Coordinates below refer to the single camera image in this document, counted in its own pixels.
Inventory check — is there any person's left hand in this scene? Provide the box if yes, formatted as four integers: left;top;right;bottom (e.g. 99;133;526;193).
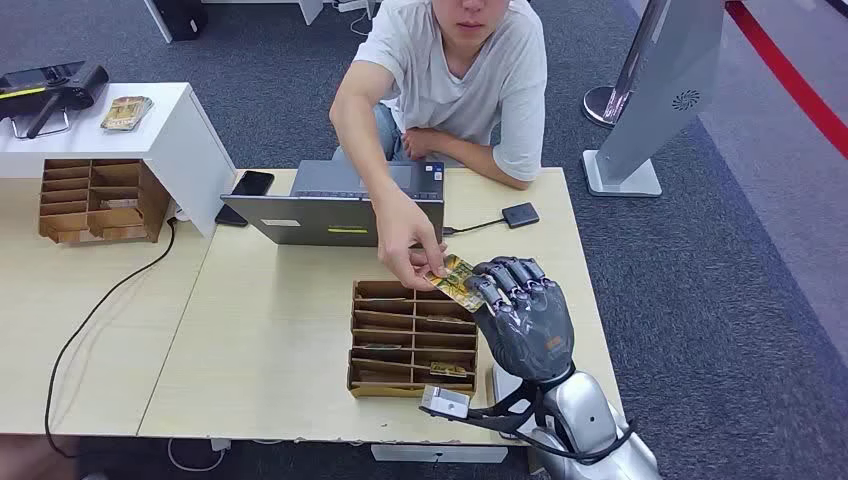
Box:
402;127;440;162

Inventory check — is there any person's right hand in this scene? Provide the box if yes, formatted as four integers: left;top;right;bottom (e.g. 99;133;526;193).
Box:
376;192;449;293

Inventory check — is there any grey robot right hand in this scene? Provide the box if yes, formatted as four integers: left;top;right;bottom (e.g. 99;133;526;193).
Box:
465;256;576;384

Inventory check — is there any yellow green ID card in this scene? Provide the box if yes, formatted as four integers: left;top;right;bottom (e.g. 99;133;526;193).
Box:
423;253;488;314

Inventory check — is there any white card reader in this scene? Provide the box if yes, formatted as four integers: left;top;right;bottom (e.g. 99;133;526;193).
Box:
491;361;539;442

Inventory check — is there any person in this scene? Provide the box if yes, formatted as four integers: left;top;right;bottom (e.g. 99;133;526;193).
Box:
329;0;549;293

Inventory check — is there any cardboard card organizer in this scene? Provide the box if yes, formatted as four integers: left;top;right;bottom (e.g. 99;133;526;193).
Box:
346;279;480;401

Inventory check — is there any grey laptop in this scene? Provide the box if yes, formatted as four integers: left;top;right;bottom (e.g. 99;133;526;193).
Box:
220;159;446;250

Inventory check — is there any black square USB hub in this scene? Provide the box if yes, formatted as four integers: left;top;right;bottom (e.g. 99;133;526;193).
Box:
501;201;541;231

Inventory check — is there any black smartphone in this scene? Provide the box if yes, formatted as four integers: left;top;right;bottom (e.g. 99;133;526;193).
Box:
214;170;276;229

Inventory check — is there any grey kiosk stand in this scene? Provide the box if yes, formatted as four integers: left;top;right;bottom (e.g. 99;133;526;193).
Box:
581;0;727;199

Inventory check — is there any white shelf cabinet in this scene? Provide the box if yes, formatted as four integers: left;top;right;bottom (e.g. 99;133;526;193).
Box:
0;82;238;238

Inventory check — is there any cardboard organizer with wide slots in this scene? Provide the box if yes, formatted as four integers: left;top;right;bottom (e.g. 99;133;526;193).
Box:
37;157;172;245

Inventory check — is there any black box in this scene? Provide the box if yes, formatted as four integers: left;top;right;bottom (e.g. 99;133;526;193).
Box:
150;0;209;42

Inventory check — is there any stack of gold cards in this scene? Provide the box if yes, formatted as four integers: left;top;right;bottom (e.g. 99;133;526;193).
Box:
100;95;155;132

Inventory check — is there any black handheld scanner device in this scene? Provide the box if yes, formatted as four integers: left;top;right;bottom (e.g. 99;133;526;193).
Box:
0;60;111;140

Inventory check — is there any black hub cable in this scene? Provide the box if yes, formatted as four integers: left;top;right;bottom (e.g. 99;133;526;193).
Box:
442;217;506;238

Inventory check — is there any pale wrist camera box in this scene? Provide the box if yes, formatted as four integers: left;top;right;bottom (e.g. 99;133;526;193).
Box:
421;385;473;420

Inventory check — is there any chrome stanchion post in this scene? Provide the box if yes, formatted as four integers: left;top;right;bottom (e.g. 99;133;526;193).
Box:
582;0;667;129

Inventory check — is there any long black power cable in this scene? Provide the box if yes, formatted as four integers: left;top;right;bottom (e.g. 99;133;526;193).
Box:
43;217;179;460

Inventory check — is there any white looped cable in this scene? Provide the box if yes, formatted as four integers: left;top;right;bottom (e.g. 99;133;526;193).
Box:
166;438;230;474

